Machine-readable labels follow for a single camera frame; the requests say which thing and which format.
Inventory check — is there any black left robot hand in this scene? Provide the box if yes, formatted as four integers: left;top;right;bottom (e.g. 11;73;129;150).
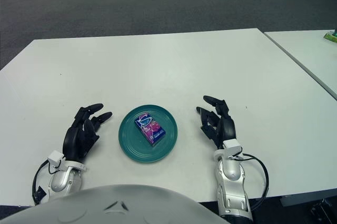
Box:
62;103;113;164

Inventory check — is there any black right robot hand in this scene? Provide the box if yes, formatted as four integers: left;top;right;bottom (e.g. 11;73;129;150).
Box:
196;95;237;150

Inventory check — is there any blue purple gum pack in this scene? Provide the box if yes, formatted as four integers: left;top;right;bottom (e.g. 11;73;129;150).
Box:
134;113;167;147

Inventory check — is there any teal round plate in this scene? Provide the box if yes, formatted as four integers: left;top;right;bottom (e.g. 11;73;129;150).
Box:
118;104;179;164

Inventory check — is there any grey robot torso shell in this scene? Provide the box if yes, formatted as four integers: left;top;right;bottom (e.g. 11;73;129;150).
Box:
0;184;230;224

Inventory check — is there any black wheeled base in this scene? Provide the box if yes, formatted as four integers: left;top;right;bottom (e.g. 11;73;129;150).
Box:
309;199;337;224

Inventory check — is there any green box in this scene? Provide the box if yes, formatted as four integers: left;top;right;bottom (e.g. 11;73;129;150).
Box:
324;30;337;43

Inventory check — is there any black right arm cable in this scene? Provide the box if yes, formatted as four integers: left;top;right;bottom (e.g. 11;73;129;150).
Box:
235;152;270;203

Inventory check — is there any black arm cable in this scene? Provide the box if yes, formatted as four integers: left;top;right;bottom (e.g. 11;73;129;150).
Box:
32;160;53;206
235;152;270;203

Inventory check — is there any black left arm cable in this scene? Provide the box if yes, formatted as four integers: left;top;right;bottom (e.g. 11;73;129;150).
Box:
32;160;53;206

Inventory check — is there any grey table frame beam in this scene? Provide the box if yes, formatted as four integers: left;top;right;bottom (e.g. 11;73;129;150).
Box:
197;189;337;209

